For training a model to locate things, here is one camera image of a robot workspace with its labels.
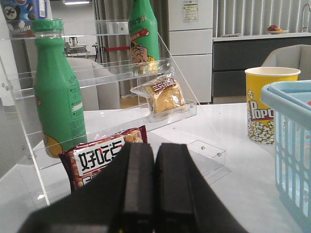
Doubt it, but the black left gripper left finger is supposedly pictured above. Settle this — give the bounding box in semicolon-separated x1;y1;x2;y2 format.
19;143;154;233

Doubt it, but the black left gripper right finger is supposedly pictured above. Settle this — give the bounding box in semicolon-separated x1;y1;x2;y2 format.
155;143;247;233

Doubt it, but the packaged bread slice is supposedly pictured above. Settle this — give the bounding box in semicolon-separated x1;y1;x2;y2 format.
131;67;188;121

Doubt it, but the light blue plastic basket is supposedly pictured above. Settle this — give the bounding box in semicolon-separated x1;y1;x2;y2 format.
260;80;311;233

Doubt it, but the red peanut snack bag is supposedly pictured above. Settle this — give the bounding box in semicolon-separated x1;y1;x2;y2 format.
59;125;148;192

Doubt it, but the green bottle front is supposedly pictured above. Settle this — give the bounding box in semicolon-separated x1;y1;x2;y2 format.
31;19;86;158

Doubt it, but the clear acrylic display shelf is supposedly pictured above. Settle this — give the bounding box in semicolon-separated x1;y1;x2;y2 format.
0;18;226;206

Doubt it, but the dark kitchen counter cabinet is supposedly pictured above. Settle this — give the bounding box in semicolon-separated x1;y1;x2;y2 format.
212;33;311;101

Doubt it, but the white refrigerator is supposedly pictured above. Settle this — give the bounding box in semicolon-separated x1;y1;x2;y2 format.
168;0;213;103

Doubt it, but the grey armchair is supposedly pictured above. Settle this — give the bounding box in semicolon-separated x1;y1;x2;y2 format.
261;45;311;81

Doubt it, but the plate of fruit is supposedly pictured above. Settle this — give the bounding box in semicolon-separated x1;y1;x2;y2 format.
266;25;289;34

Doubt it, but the blue panda snack box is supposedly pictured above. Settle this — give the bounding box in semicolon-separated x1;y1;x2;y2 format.
0;0;47;34

